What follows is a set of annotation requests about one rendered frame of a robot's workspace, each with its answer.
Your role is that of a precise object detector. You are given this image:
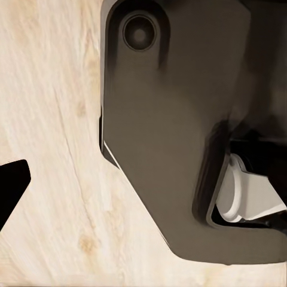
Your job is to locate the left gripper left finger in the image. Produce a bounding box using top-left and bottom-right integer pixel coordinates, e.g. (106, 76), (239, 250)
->
(0, 159), (31, 231)

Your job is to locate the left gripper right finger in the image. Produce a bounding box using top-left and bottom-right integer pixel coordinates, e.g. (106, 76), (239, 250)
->
(268, 159), (287, 206)

